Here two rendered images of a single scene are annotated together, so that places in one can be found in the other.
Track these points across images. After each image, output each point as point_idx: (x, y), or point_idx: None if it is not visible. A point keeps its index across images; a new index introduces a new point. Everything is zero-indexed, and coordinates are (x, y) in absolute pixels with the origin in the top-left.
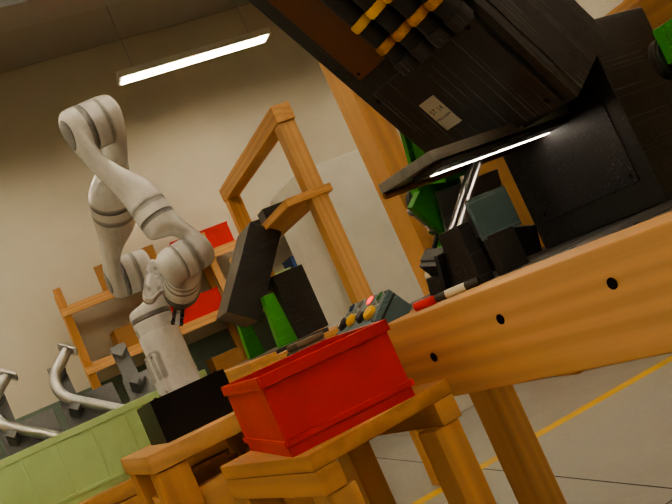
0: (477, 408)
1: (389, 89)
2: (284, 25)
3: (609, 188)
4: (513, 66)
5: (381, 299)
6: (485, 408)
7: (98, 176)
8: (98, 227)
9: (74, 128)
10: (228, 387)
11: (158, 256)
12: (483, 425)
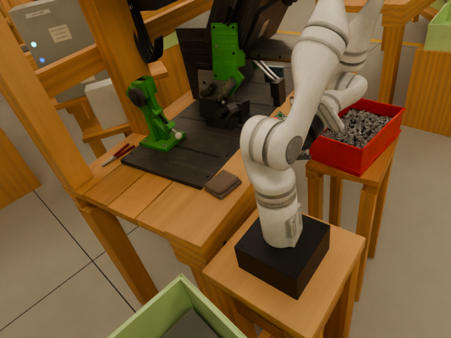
0: (113, 245)
1: (268, 10)
2: None
3: (243, 73)
4: (283, 15)
5: (283, 115)
6: (119, 240)
7: (380, 9)
8: (335, 68)
9: None
10: (374, 139)
11: (365, 80)
12: (115, 253)
